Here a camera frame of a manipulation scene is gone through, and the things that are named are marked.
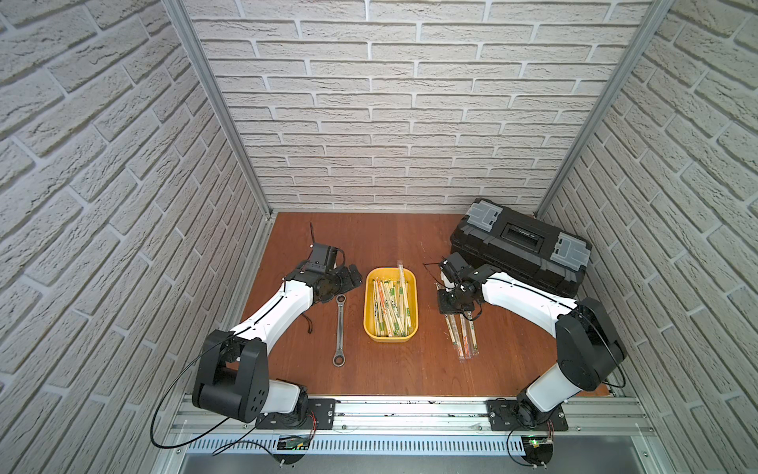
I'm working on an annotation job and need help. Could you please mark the green chopsticks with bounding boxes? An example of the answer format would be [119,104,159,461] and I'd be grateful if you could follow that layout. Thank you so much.
[445,314,465,361]

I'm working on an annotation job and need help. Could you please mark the red bamboo print chopsticks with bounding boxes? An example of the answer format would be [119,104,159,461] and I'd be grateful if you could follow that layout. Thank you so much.
[465,312,479,357]

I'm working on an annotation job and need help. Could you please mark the red striped chopsticks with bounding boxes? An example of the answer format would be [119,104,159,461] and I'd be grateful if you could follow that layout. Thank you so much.
[459,314,472,359]

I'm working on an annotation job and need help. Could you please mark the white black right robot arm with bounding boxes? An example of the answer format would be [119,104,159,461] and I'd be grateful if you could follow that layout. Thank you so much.
[440,258,627,427]

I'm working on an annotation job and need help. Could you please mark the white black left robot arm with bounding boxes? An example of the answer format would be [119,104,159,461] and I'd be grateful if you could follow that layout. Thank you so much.
[191,265,362,423]

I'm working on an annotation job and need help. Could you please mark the yellow plastic storage box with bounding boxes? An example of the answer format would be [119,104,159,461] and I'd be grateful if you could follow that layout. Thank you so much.
[363,265,420,343]

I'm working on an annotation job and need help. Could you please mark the black plastic toolbox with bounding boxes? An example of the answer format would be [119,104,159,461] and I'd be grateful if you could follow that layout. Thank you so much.
[450,197,592,298]

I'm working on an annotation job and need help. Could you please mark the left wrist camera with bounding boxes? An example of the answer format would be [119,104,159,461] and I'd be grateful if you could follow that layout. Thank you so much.
[306,243,338,274]

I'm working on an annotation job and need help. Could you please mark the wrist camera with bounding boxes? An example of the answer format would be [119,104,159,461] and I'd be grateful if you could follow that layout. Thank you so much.
[439,252,472,284]
[306,243,338,274]

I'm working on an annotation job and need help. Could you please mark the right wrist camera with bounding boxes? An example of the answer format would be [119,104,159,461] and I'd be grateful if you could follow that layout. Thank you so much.
[439,252,472,284]

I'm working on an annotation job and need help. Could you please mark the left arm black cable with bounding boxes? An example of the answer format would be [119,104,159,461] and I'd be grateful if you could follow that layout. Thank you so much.
[149,348,238,450]

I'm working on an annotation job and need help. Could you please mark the aluminium mounting rail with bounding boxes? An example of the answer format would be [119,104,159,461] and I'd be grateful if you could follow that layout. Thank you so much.
[169,396,655,456]

